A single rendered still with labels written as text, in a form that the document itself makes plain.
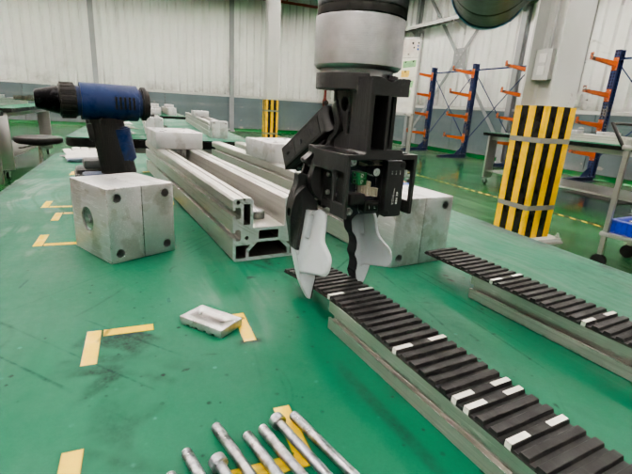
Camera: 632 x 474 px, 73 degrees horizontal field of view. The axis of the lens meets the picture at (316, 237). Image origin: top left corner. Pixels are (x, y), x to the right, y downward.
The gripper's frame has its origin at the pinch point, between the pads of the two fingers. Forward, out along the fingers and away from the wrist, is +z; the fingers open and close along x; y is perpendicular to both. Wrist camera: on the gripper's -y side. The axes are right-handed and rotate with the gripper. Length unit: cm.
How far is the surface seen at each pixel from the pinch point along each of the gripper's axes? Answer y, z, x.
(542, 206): -178, 52, 308
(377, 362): 12.1, 2.0, -2.4
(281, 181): -43.4, -2.3, 13.1
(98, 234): -22.3, -0.3, -21.0
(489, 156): -421, 43, 525
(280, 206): -17.2, -3.8, 1.6
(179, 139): -73, -8, -1
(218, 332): 2.2, 2.4, -12.5
